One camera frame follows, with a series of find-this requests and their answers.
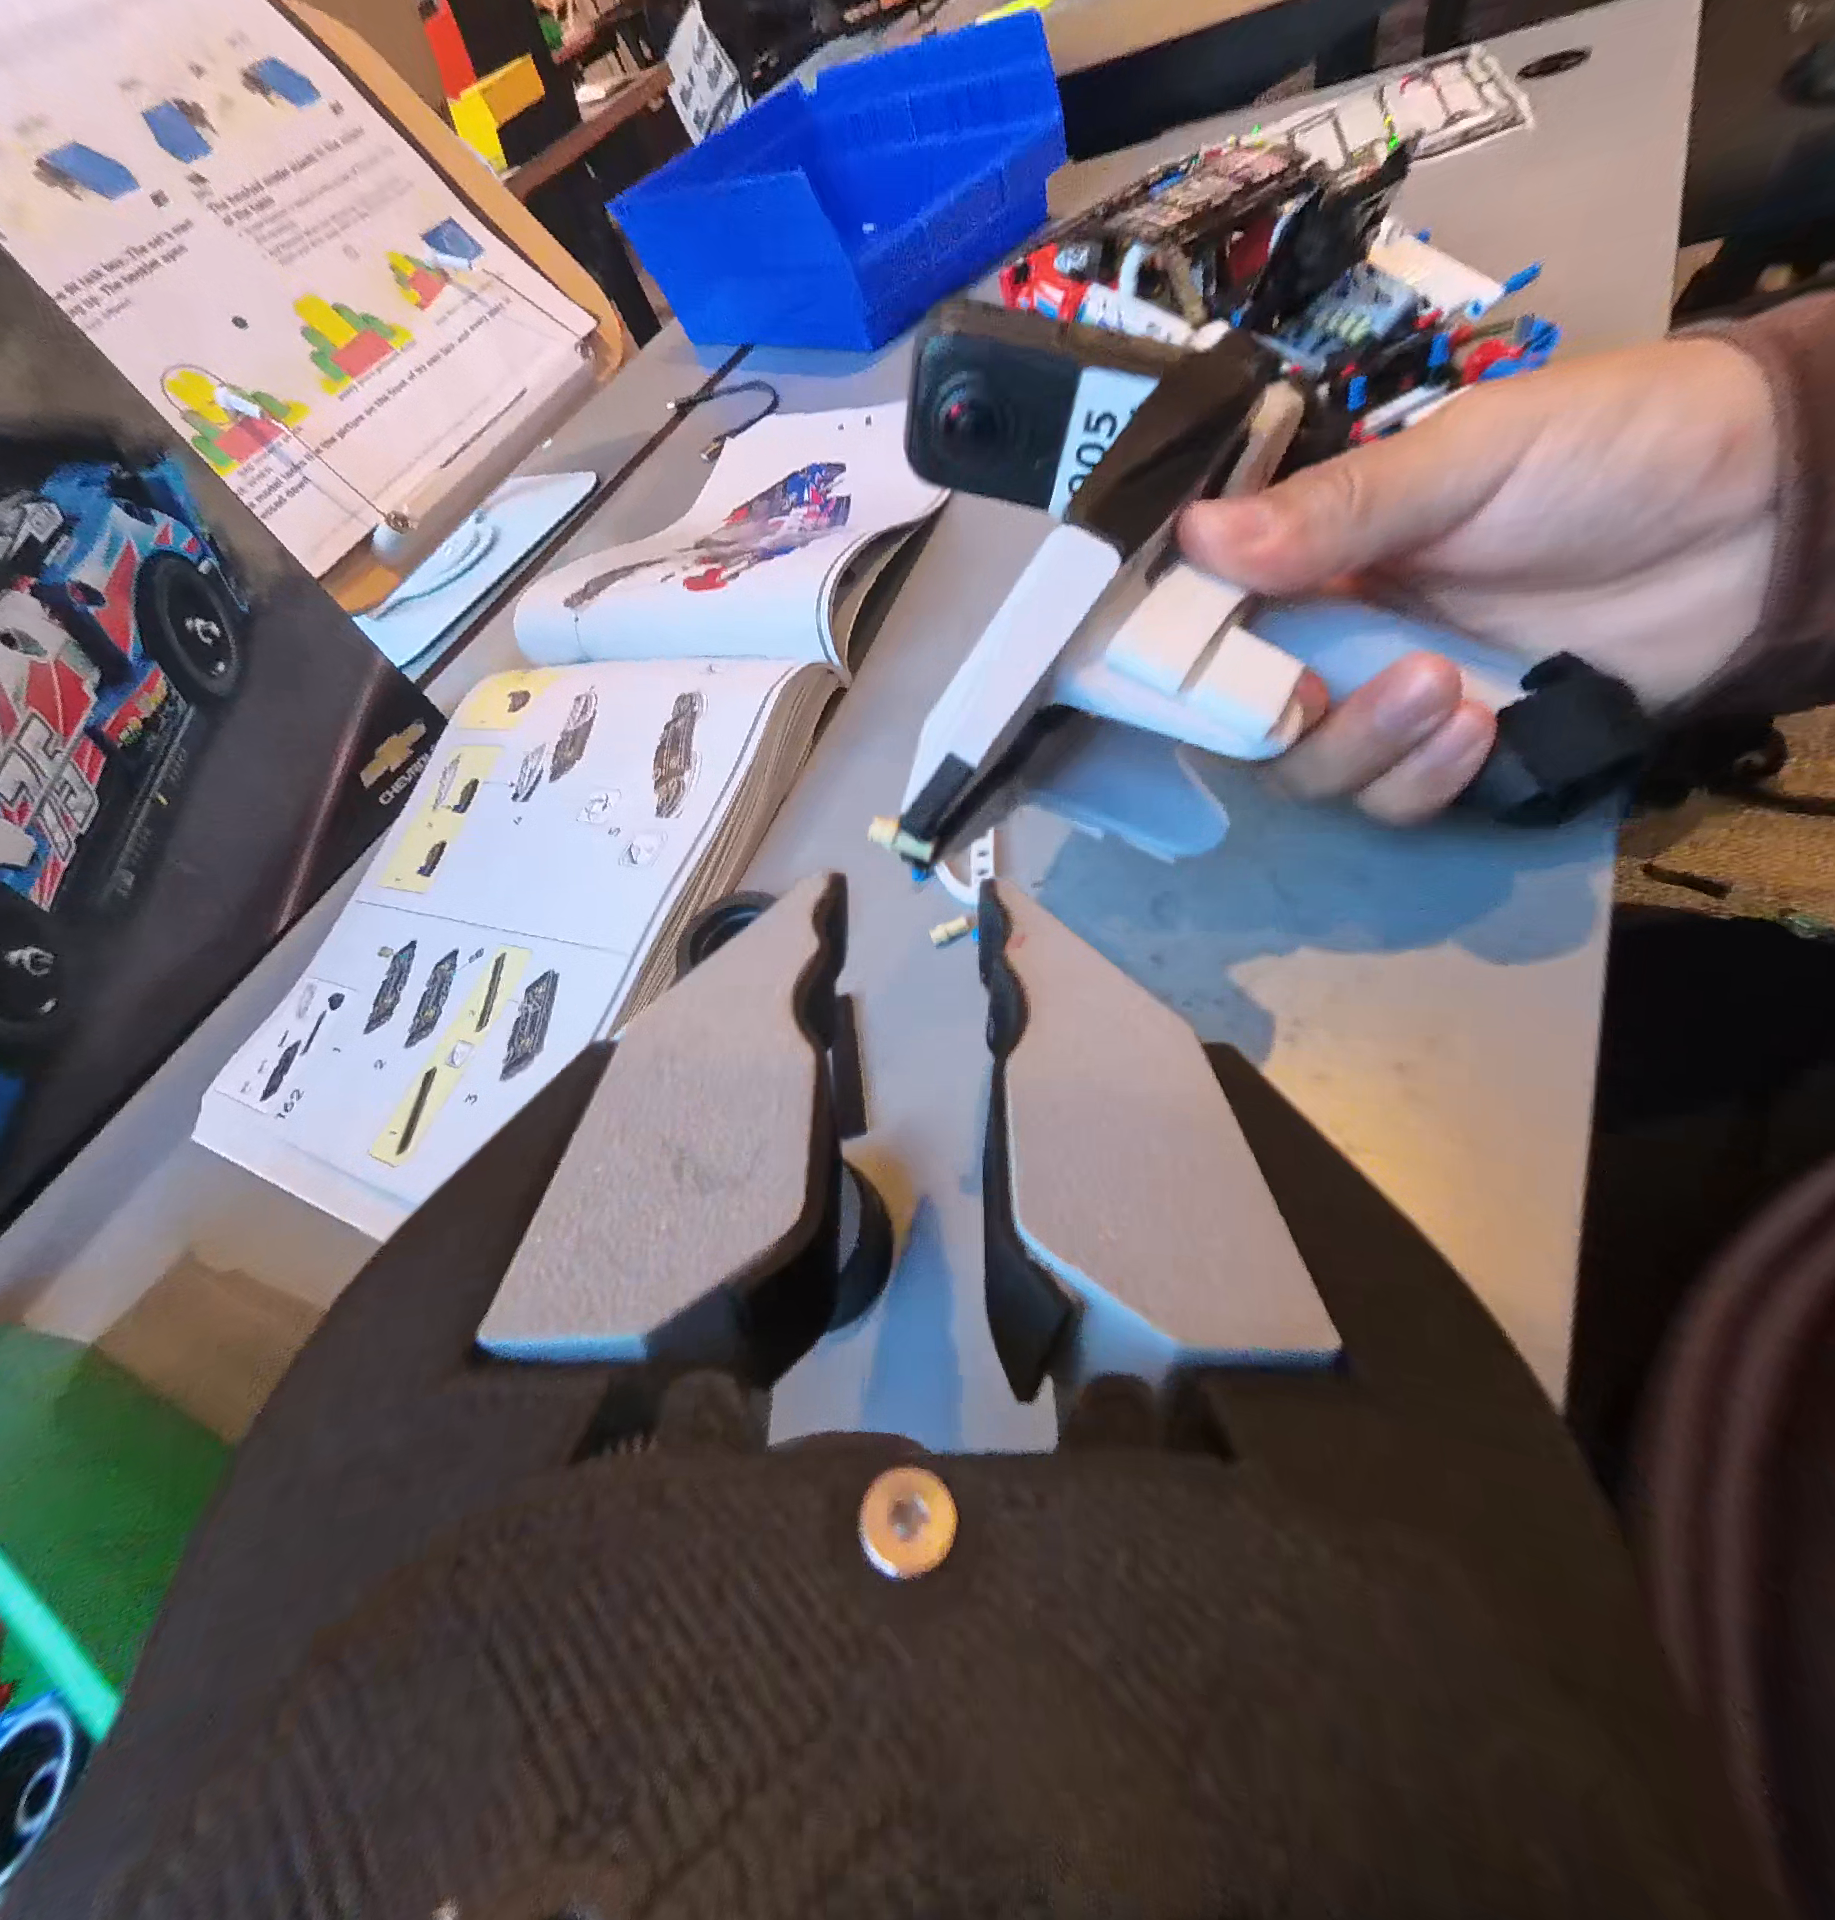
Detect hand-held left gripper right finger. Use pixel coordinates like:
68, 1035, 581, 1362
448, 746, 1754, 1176
978, 881, 1342, 1404

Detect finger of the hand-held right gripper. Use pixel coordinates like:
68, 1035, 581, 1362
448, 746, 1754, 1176
900, 524, 1128, 861
928, 699, 1078, 869

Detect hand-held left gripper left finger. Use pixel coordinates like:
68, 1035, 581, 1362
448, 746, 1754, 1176
478, 873, 852, 1388

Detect toy brick race car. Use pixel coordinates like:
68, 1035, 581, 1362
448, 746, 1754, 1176
1000, 127, 1565, 445

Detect green plastic bin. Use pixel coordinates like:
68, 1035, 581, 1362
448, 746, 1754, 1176
0, 1312, 238, 1920

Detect person's right forearm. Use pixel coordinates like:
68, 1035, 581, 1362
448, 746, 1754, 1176
1648, 277, 1835, 725

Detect person's right hand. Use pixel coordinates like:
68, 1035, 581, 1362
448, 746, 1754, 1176
1180, 337, 1783, 825

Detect black rubber tyre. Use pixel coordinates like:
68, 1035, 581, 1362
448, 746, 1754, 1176
833, 1151, 898, 1335
675, 889, 780, 985

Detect blue plastic bin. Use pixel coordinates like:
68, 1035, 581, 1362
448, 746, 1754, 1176
603, 11, 1075, 356

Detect open instruction booklet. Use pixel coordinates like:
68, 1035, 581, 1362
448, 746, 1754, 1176
190, 401, 954, 1240

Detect holographic sticker sheet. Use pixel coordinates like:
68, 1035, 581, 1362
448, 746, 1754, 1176
1305, 44, 1536, 160

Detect white rounded flat base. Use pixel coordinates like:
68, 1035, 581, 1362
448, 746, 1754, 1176
353, 468, 603, 677

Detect person's black trousers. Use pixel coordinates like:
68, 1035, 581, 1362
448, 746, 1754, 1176
1568, 897, 1835, 1460

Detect black car set box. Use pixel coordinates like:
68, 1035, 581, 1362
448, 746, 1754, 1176
0, 195, 453, 1279

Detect white printed sign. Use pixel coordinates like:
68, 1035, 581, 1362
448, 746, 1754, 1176
661, 0, 748, 146

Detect cluttered wooden workbench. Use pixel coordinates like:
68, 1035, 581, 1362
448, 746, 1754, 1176
503, 59, 680, 198

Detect person's brown hoodie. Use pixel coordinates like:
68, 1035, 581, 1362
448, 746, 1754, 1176
1627, 1132, 1835, 1920

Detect yellow box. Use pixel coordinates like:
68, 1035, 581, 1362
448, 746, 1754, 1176
451, 51, 548, 168

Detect black usb cable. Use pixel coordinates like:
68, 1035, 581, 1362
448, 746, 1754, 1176
671, 377, 784, 461

